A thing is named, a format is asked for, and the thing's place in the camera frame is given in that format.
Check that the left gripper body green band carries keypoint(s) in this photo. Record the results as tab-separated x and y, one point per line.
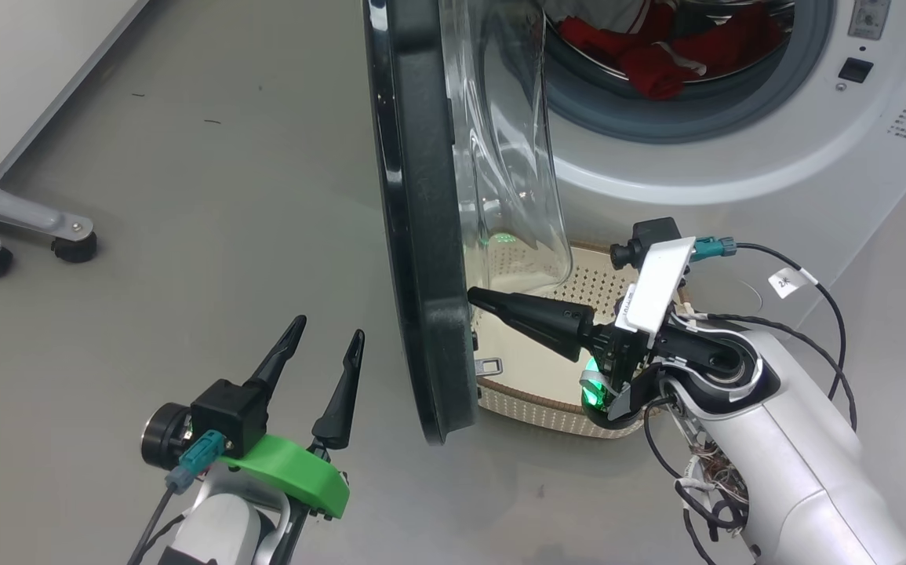
296	471

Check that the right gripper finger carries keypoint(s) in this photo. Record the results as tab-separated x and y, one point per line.
547	322

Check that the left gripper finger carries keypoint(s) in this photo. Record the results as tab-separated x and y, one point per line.
276	353
341	400

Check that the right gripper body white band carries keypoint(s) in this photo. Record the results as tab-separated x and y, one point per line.
656	290

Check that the black-rimmed glass washer door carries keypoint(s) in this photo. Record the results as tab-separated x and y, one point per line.
421	235

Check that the red garment with white trim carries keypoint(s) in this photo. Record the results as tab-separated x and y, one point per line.
656	74

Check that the beige perforated laundry basket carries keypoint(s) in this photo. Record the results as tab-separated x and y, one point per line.
523	355

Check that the white front-load washing machine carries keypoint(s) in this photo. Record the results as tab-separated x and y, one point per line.
735	173

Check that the white partition panel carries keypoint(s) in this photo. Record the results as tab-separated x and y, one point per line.
5	55

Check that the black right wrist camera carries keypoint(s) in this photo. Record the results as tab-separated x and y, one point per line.
656	234

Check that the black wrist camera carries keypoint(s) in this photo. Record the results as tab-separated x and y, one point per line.
229	416
656	234

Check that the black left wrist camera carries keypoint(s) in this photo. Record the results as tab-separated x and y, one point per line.
229	416

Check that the grey metal caster leg frame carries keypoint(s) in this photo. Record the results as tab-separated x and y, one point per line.
21	212

